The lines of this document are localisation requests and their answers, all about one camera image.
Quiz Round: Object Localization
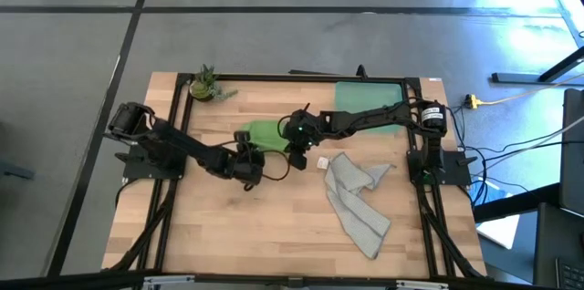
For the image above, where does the green microfiber towel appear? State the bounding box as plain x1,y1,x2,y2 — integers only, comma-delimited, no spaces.
239,119,292,153

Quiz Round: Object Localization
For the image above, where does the black chair base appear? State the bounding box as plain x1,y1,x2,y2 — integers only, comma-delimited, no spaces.
0,157,36,181

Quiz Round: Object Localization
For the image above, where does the green translucent plastic basket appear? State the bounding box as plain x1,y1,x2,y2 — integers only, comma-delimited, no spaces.
335,80,405,135

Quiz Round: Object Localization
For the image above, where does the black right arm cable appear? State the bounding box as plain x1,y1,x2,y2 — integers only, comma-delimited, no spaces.
276,115,293,140

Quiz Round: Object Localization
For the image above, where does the black desk leg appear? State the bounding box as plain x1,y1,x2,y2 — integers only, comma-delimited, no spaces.
491,46,584,85

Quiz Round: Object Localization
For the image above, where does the black desk bar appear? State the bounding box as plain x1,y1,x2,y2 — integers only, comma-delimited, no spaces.
474,182,562,223

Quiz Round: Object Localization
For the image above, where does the yellow floor cable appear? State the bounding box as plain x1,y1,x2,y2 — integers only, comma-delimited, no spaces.
478,73,584,107

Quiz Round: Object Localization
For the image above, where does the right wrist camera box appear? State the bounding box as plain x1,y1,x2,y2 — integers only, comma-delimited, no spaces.
288,148,309,171

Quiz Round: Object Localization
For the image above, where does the blue item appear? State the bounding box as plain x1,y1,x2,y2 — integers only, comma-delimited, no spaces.
478,179,507,204

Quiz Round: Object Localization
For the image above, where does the black keyboard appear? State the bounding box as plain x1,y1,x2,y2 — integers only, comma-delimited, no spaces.
555,257,584,290

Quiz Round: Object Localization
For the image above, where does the silver aluminium post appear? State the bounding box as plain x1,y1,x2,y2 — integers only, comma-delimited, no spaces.
143,274,196,289
395,279,449,290

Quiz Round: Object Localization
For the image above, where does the grey waffle microfiber towel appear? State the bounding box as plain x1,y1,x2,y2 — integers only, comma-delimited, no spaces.
318,151,396,261

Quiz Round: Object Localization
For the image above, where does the black aluminium table frame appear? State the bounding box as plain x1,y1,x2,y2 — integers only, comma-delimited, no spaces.
102,72,488,290

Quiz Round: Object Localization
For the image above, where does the potted succulent plant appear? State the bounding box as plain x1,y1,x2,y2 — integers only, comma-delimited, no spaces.
188,64,239,103

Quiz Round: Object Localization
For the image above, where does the yellow power plug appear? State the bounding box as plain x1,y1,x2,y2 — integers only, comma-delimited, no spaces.
464,93,484,110

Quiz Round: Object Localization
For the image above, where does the white paper sheet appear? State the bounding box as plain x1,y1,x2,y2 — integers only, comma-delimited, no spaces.
476,213,521,250

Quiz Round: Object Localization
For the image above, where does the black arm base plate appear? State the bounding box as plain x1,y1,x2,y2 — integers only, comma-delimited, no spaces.
114,143,187,181
407,149,478,186

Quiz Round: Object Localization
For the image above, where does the black floor cable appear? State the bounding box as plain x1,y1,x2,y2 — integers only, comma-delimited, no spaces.
455,139,567,207

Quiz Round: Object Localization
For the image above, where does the dark monitor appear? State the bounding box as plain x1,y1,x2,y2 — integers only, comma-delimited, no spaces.
559,88,584,216

